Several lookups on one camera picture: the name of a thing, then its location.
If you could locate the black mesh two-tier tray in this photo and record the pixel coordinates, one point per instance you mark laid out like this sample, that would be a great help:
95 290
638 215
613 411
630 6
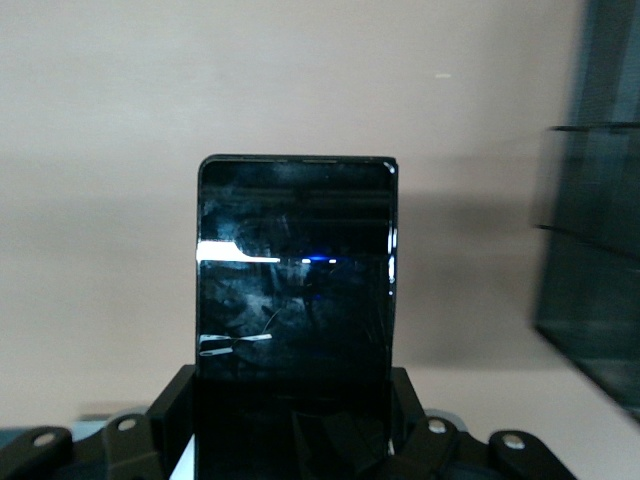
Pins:
595 250

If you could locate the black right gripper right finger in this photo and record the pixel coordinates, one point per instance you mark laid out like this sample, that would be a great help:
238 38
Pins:
440 445

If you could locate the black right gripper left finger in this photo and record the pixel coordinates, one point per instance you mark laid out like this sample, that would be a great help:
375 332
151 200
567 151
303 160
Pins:
125 445

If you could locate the long black smartphone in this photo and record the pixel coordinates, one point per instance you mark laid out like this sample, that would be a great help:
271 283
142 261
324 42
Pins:
295 300

